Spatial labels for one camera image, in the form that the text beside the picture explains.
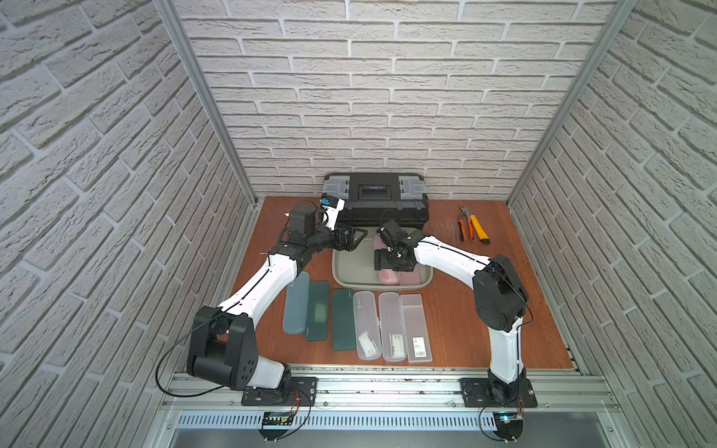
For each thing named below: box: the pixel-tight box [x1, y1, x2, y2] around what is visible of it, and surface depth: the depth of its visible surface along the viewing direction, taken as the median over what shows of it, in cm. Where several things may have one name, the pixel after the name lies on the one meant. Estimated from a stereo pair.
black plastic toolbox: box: [322, 171, 430, 228], surface depth 100 cm
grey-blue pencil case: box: [282, 270, 310, 336], surface depth 90 cm
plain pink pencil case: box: [399, 263, 422, 286], surface depth 94 cm
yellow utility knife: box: [470, 214, 491, 245], surface depth 112 cm
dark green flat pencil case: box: [332, 288, 357, 351], surface depth 87 cm
